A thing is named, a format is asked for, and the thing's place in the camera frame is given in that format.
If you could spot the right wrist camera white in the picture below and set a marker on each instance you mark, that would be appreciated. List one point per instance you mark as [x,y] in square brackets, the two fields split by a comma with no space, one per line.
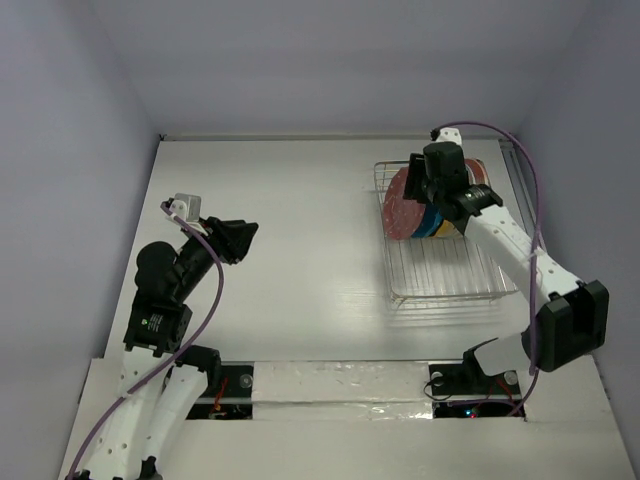
[446,134]

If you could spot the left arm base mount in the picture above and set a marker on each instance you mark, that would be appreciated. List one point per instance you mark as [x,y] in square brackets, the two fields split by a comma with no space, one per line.
[230,398]

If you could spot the blue dotted plate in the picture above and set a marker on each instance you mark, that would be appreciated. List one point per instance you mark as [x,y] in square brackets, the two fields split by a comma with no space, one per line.
[430,223]

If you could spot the yellow dotted plate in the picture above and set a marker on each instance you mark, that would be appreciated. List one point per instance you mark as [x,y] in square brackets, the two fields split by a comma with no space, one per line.
[435,235]

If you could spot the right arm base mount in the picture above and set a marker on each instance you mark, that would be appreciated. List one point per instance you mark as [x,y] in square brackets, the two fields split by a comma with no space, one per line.
[456,393]

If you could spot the pink dotted plate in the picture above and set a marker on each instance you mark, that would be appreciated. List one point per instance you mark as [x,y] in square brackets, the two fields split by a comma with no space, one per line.
[401,217]

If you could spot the clear drip tray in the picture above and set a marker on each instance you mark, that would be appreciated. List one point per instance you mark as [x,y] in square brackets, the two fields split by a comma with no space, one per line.
[434,281]

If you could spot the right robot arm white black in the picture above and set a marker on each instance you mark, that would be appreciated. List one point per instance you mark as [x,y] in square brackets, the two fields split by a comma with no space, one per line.
[568,316]

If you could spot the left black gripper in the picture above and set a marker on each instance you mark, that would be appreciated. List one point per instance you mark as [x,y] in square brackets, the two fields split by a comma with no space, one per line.
[220,233]

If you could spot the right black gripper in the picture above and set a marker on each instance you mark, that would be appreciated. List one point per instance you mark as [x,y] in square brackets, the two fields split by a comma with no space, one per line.
[414,181]

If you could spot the white patterned plate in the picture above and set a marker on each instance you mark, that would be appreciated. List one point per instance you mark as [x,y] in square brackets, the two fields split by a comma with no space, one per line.
[449,231]

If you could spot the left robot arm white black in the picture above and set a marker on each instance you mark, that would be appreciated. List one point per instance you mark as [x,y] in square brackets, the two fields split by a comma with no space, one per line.
[163,371]

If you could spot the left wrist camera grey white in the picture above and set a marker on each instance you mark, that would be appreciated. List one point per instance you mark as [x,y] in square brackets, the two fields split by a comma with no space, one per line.
[185,207]

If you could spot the wire dish rack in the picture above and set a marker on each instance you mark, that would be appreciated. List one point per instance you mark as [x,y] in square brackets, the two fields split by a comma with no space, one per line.
[426,259]

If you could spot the white plate red rim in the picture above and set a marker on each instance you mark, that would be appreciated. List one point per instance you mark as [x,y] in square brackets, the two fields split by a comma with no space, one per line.
[477,172]

